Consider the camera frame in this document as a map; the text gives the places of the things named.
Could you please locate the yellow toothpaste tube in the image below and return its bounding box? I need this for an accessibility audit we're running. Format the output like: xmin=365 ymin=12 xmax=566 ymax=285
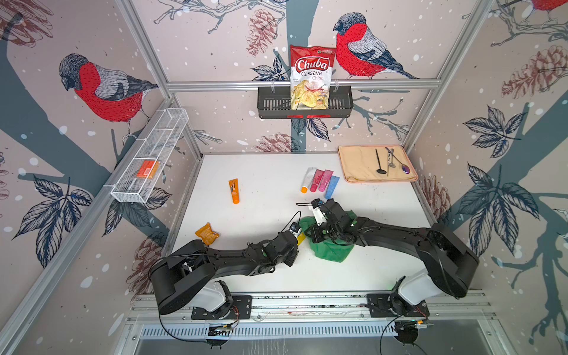
xmin=297 ymin=232 xmax=306 ymax=246

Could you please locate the green microfibre cloth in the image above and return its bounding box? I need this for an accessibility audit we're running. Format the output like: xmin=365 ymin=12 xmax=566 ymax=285
xmin=300 ymin=217 xmax=354 ymax=263

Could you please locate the light blue toothpaste tube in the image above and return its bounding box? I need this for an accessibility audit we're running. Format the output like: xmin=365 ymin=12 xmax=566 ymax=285
xmin=325 ymin=175 xmax=340 ymax=200

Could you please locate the light pink toothpaste tube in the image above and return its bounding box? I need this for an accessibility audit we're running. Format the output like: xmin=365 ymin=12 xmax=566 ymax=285
xmin=318 ymin=170 xmax=334 ymax=192

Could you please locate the dark pink toothpaste tube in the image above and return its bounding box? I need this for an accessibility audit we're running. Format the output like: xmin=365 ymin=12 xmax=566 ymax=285
xmin=310 ymin=170 xmax=324 ymax=192

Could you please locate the white orange-capped toothpaste tube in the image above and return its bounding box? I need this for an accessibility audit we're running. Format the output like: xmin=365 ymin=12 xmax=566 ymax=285
xmin=300 ymin=167 xmax=317 ymax=194

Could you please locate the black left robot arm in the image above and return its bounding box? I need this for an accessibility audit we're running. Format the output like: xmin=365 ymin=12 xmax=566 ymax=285
xmin=148 ymin=222 xmax=301 ymax=315

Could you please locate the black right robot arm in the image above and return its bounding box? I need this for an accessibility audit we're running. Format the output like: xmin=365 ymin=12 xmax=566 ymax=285
xmin=307 ymin=199 xmax=479 ymax=315

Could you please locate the orange toothpaste tube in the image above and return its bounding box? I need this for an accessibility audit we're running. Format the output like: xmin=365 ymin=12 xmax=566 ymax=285
xmin=229 ymin=178 xmax=240 ymax=204

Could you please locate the beige cloth mat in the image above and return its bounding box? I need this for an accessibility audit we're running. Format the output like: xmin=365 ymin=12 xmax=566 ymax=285
xmin=338 ymin=145 xmax=419 ymax=183

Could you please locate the black ladle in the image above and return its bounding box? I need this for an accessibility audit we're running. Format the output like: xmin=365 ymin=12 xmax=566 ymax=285
xmin=375 ymin=149 xmax=387 ymax=175

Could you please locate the orange snack wrapper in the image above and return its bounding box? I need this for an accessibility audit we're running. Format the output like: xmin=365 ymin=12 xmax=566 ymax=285
xmin=195 ymin=223 xmax=220 ymax=246

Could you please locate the purple spoon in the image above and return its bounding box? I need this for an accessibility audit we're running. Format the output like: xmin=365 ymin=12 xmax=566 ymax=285
xmin=391 ymin=152 xmax=411 ymax=175

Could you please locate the red cassava chips bag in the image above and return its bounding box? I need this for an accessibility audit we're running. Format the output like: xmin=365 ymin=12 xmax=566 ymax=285
xmin=290 ymin=46 xmax=335 ymax=110

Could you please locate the orange packet in basket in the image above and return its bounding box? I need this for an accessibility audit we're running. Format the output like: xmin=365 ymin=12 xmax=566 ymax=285
xmin=136 ymin=160 xmax=160 ymax=180

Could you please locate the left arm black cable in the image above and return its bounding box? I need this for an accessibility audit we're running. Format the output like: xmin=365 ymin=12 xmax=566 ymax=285
xmin=157 ymin=210 xmax=303 ymax=346

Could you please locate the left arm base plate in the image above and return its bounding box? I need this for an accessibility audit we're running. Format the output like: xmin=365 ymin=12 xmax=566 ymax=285
xmin=191 ymin=295 xmax=252 ymax=320

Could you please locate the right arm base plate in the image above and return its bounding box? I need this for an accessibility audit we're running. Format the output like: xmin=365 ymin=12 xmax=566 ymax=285
xmin=366 ymin=292 xmax=430 ymax=318

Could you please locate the black wall basket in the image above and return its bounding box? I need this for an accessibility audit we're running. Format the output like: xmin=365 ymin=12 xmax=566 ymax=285
xmin=257 ymin=86 xmax=354 ymax=119

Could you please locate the aluminium front rail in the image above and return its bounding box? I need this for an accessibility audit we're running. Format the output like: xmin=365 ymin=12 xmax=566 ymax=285
xmin=124 ymin=290 xmax=498 ymax=325

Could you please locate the white wire shelf basket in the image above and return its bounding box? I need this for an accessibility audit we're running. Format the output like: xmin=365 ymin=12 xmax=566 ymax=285
xmin=111 ymin=108 xmax=189 ymax=204

